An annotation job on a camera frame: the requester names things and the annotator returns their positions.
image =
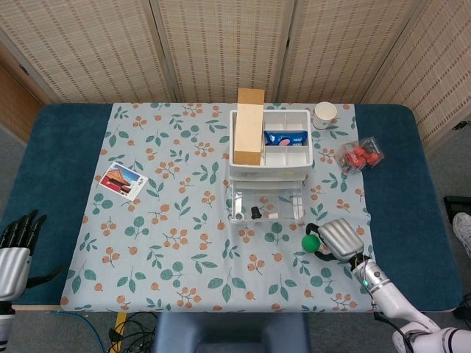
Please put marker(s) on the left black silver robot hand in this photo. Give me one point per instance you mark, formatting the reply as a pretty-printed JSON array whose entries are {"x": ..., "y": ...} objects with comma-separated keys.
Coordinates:
[{"x": 14, "y": 266}]

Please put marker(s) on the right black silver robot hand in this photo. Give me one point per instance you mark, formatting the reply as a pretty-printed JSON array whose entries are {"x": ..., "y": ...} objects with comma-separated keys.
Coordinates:
[{"x": 340, "y": 239}]

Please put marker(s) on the green ball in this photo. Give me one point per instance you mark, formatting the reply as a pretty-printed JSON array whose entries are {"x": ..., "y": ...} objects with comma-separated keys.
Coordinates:
[{"x": 310, "y": 243}]

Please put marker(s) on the clear plastic drawer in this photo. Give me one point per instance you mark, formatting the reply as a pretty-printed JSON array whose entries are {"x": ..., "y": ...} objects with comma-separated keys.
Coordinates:
[{"x": 279, "y": 202}]

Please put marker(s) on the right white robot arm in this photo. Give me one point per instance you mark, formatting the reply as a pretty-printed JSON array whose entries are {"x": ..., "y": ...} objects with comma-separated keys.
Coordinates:
[{"x": 393, "y": 301}]

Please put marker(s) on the blue padded robot base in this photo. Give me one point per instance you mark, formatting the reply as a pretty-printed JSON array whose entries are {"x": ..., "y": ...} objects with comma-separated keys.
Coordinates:
[{"x": 228, "y": 332}]

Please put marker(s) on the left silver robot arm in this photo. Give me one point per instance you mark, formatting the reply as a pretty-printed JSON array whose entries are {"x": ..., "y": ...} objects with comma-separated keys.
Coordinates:
[{"x": 5, "y": 325}]

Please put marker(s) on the white drawer organizer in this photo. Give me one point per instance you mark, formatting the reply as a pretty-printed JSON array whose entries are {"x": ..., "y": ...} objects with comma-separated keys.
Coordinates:
[{"x": 287, "y": 156}]

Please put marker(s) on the small white cap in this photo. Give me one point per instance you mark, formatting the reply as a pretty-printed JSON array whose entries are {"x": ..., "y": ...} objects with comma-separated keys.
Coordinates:
[{"x": 272, "y": 216}]

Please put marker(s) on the clear box of red pieces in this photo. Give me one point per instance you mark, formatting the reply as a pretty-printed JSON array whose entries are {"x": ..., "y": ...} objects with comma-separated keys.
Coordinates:
[{"x": 360, "y": 155}]

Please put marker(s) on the small black cylinder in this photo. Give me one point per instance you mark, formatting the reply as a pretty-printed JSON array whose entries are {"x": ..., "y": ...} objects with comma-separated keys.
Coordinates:
[{"x": 255, "y": 213}]

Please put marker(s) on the blue snack packet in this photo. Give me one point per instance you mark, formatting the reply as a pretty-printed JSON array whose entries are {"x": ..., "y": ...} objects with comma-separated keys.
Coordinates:
[{"x": 286, "y": 138}]

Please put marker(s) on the black floor box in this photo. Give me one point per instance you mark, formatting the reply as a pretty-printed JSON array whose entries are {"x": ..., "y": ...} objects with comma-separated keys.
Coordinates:
[{"x": 456, "y": 206}]

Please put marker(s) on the white shoe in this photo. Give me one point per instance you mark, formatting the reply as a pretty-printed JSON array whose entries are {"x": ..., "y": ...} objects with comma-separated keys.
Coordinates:
[{"x": 463, "y": 231}]

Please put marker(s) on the white paper cup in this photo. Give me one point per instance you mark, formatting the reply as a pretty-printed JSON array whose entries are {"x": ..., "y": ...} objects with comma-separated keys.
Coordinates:
[{"x": 325, "y": 114}]

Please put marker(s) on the temple picture postcard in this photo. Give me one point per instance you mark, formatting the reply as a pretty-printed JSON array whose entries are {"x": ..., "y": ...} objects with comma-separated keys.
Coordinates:
[{"x": 123, "y": 180}]

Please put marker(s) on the tan wooden block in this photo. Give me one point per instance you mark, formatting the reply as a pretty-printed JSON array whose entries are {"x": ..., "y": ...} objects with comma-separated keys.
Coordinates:
[{"x": 248, "y": 128}]

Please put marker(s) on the floral leaf and berry tablecloth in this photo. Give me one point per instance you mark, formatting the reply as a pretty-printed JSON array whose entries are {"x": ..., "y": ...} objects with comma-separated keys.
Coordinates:
[{"x": 165, "y": 239}]

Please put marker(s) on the woven folding screen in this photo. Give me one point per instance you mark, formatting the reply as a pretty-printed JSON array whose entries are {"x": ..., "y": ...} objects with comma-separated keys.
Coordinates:
[{"x": 221, "y": 48}]

